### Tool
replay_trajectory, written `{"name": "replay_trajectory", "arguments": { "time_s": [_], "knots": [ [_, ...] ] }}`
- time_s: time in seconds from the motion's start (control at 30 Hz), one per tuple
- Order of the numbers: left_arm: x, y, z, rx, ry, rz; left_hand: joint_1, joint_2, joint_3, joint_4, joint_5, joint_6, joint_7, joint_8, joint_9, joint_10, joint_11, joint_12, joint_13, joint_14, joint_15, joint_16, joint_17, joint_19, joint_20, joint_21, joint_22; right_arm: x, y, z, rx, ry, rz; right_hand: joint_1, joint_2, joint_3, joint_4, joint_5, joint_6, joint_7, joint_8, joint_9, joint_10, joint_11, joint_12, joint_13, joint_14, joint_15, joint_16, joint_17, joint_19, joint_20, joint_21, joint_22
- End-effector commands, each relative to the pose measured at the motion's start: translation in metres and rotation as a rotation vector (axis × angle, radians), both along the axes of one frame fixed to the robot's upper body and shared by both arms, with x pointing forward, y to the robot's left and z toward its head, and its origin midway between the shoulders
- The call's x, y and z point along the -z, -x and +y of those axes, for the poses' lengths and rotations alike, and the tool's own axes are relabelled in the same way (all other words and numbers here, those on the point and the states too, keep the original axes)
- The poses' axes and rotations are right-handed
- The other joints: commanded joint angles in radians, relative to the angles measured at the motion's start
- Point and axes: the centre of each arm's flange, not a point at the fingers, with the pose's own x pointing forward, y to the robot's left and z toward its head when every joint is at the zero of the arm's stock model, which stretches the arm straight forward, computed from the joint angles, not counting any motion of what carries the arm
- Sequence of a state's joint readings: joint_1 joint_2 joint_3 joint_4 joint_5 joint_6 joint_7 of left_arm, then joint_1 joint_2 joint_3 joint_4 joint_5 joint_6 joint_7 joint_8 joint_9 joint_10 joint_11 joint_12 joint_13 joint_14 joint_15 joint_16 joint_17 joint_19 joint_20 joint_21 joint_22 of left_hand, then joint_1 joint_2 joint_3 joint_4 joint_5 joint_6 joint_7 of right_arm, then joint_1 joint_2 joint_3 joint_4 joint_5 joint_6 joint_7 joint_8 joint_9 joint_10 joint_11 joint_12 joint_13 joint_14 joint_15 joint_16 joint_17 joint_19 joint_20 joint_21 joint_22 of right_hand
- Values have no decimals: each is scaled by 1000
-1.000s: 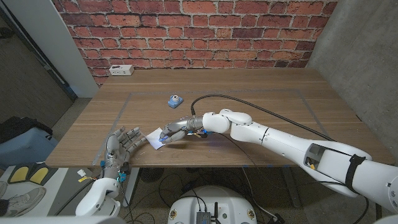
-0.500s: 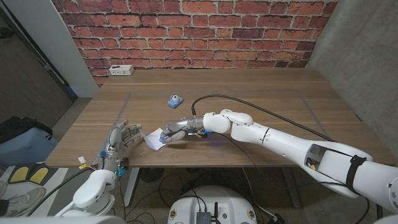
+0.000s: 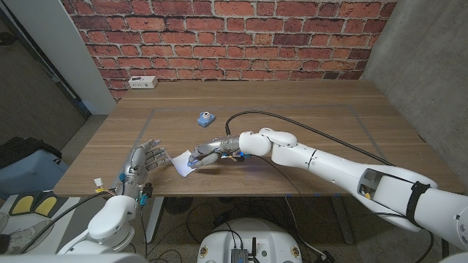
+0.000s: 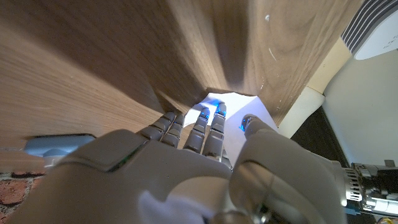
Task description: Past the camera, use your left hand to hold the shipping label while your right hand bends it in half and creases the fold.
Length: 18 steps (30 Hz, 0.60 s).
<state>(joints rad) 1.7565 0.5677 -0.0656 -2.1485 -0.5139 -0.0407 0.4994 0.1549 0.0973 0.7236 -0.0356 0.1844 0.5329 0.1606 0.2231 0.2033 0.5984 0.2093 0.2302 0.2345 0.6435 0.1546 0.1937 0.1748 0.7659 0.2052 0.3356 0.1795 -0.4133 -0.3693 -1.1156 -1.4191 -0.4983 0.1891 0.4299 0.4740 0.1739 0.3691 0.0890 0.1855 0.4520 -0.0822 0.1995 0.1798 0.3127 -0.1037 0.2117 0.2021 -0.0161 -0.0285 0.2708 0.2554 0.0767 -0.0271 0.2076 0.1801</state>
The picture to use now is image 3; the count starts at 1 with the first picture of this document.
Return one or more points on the white floor mat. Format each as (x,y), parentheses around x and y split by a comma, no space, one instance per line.
(18,222)

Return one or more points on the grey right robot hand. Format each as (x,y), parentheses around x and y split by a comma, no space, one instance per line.
(217,148)

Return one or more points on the black yellow foot pedal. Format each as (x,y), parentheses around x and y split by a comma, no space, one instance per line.
(45,206)
(22,205)

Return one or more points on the red brick printed backdrop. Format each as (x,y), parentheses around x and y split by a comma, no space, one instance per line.
(226,40)

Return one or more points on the black floor fan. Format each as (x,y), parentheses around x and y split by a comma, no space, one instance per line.
(178,205)

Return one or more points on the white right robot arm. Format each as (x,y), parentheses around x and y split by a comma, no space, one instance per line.
(329,162)

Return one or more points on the grey table leg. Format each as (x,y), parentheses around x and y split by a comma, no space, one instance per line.
(343,223)

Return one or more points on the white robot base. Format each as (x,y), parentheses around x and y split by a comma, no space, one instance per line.
(263,237)

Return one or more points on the grey electronics box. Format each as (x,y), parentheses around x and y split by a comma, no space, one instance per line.
(238,256)

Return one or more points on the black bag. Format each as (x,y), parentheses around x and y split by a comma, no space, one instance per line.
(22,148)

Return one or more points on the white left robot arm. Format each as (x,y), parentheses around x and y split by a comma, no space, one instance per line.
(106,223)

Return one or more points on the blue toy camera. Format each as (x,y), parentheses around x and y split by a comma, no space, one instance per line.
(205,120)

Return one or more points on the white paper shipping label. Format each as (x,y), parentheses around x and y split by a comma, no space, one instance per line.
(181,164)

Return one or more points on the white table leg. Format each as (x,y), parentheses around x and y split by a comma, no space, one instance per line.
(153,223)

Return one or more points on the white power strip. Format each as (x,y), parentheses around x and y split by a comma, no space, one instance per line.
(142,82)

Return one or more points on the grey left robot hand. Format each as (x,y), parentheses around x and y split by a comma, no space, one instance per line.
(139,164)

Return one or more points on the grey sneaker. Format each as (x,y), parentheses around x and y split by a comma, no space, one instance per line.
(25,239)

